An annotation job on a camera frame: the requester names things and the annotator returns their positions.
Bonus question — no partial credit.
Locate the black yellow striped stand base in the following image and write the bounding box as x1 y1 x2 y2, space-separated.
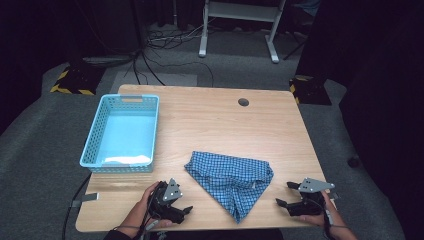
288 74 333 107
49 64 105 96

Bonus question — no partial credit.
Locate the hand-held gripper cable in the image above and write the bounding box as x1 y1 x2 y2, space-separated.
320 191 351 236
112 191 162 240

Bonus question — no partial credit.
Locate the right hand-held gripper cable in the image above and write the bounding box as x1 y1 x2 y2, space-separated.
320 191 351 236

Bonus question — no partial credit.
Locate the black cable beside table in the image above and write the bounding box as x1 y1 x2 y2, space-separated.
61 173 93 240

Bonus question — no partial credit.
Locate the person's right hand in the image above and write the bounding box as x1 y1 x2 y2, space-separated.
300 192 343 231

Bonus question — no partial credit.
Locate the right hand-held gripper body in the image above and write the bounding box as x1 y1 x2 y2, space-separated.
289 177 336 217

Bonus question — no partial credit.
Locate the bundle of black floor cables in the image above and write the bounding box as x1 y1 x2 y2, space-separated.
82 19 215 88

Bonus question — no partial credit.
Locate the blue checked shirt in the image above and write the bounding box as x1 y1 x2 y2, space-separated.
183 150 275 224

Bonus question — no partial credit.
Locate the light blue plastic basket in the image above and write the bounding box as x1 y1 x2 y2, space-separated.
79 93 161 174

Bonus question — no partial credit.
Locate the person's left hand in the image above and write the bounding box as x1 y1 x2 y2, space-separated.
128 181 176 232

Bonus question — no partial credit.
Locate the white metal desk frame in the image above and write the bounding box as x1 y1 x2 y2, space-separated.
198 0 288 65

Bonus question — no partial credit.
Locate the left hand-held gripper cable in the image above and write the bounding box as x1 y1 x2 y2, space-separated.
112 191 162 240

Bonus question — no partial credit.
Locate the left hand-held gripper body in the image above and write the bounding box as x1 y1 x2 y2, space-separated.
148 177 184 218

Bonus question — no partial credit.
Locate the grey tape strip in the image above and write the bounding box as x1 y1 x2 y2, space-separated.
70 192 100 208

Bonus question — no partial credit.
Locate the small dark round object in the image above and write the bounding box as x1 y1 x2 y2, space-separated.
347 155 362 169

